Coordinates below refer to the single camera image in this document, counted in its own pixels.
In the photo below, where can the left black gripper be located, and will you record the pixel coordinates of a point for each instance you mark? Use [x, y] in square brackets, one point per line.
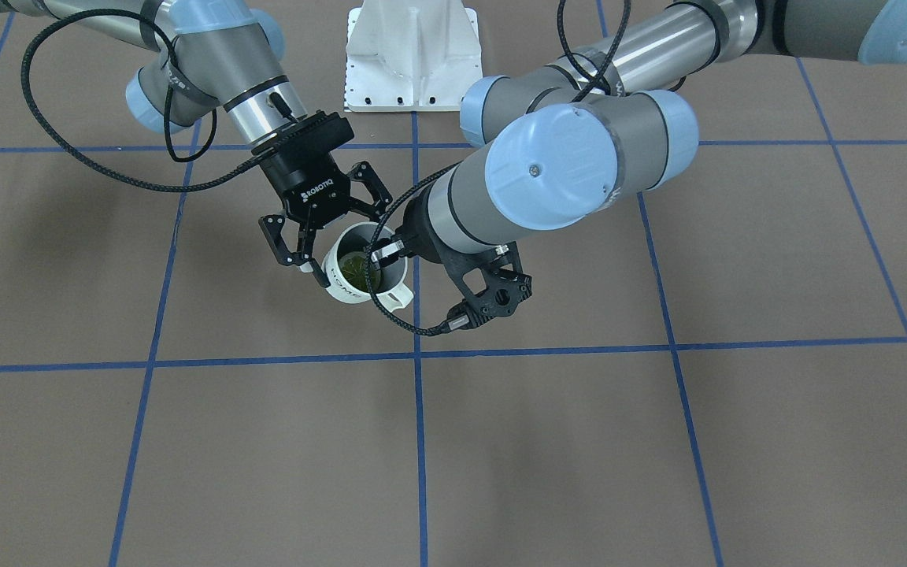
[414, 228]

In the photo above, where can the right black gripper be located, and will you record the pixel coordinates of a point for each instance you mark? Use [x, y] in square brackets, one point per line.
[306, 183]

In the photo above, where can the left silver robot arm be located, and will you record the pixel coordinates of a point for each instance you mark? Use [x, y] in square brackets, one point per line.
[604, 121]

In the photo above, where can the white pedestal column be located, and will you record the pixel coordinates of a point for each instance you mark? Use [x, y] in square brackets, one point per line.
[410, 56]

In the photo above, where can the white mug with handle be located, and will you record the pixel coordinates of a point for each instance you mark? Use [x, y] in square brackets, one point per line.
[393, 294]

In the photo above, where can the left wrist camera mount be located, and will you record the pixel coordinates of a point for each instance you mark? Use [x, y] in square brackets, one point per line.
[506, 285]

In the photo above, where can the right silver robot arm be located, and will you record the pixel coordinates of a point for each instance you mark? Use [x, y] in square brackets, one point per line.
[224, 55]

